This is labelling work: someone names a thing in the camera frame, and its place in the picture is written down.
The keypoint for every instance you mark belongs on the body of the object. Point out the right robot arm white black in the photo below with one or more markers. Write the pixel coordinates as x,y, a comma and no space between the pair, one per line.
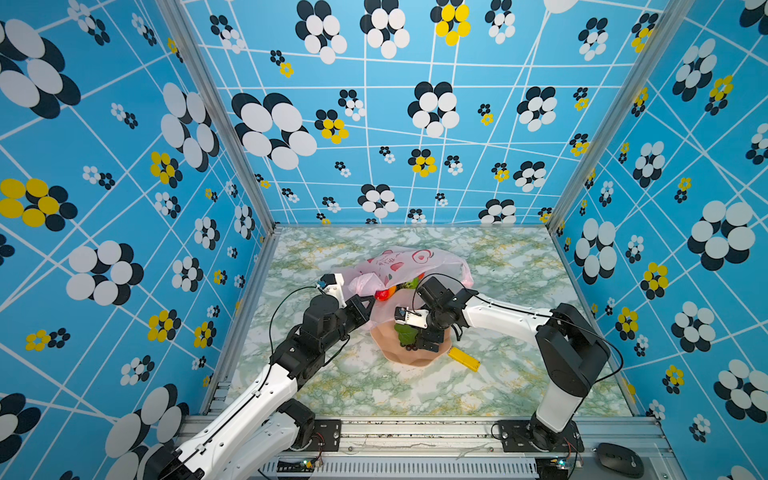
573,353

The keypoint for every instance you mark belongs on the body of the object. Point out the yellow rectangular block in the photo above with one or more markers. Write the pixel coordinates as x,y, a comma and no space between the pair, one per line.
464,359

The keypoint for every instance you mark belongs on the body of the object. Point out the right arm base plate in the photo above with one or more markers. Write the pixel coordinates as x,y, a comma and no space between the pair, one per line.
525,436

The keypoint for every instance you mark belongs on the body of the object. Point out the green crinkled fruit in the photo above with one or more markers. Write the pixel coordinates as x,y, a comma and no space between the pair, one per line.
412,284

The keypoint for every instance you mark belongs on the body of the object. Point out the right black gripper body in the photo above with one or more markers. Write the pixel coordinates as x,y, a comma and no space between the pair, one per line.
430,334

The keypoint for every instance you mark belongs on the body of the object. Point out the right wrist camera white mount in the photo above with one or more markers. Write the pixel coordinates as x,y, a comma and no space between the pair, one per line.
412,318

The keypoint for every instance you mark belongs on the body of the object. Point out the pink translucent plastic bag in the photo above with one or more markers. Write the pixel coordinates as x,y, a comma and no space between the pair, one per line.
401,265

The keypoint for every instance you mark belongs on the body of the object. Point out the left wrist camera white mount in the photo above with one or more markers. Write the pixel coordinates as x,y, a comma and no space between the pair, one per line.
332,284

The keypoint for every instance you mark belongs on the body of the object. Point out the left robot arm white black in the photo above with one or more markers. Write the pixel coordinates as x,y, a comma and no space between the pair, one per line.
266,419

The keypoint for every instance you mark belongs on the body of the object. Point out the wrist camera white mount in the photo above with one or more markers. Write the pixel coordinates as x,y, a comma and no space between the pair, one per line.
412,318
332,284

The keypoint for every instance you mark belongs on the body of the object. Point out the green grape leaf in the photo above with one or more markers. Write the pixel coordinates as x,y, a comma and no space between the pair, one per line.
407,335

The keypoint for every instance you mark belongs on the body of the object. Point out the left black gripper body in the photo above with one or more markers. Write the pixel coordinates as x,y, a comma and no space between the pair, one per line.
353,316

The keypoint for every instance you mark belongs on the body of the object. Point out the aluminium front rail frame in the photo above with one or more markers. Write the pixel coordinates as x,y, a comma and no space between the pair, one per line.
462,448

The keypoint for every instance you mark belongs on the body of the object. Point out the black computer mouse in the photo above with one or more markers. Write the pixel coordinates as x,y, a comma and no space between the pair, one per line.
620,459

